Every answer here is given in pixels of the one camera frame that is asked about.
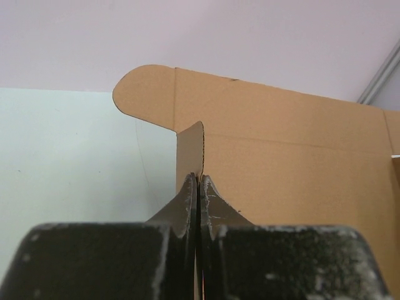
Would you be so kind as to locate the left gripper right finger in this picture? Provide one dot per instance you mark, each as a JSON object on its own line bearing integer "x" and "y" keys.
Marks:
{"x": 241, "y": 260}

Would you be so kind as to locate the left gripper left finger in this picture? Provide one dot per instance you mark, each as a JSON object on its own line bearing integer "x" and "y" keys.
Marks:
{"x": 118, "y": 260}

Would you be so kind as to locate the brown cardboard box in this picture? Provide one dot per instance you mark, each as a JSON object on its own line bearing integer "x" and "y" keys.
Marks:
{"x": 279, "y": 156}

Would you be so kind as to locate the right aluminium frame post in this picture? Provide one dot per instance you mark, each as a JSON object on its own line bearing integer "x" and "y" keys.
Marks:
{"x": 381, "y": 77}

